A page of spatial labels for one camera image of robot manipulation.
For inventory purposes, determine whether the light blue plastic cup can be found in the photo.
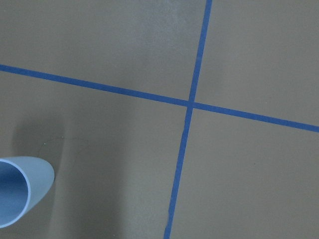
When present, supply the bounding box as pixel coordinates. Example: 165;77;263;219
0;156;55;228

